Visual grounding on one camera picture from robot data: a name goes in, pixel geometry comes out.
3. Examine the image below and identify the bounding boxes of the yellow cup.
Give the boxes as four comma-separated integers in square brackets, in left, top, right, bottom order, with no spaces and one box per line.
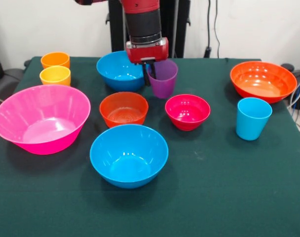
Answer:
[39,65,72,86]

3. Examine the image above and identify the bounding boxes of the purple cup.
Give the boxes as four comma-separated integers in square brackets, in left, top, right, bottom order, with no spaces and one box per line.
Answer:
[147,59,179,99]

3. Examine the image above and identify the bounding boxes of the blue cup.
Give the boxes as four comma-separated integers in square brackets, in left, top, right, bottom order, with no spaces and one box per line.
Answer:
[236,97,273,141]

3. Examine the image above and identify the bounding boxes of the large red-orange bowl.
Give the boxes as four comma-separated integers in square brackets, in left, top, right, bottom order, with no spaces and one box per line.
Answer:
[230,61,298,104]

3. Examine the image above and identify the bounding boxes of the black wall cable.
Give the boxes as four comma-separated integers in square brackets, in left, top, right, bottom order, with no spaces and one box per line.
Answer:
[203,0,221,59]

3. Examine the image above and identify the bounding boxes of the small magenta bowl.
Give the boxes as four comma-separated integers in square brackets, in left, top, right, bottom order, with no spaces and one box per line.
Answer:
[164,94,211,131]

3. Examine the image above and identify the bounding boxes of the blue and white cables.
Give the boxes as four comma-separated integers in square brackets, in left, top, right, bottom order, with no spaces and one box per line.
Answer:
[288,78,300,134]

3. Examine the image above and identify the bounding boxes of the orange cup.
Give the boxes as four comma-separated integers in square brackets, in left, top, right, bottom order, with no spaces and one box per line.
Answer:
[40,51,71,70]

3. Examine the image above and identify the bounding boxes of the large pink bowl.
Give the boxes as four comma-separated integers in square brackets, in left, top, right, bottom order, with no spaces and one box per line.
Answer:
[0,84,91,156]

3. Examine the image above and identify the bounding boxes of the blue bowl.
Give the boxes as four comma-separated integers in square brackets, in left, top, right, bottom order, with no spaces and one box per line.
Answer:
[96,50,150,93]
[89,124,169,190]

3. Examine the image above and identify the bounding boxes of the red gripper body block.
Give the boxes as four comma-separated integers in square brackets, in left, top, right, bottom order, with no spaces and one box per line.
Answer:
[126,37,169,64]

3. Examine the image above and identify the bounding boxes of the dark green table cloth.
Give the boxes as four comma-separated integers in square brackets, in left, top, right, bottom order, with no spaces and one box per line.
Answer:
[0,56,300,237]

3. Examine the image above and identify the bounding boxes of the small orange bowl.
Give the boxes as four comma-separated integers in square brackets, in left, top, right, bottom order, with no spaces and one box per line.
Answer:
[99,91,149,128]

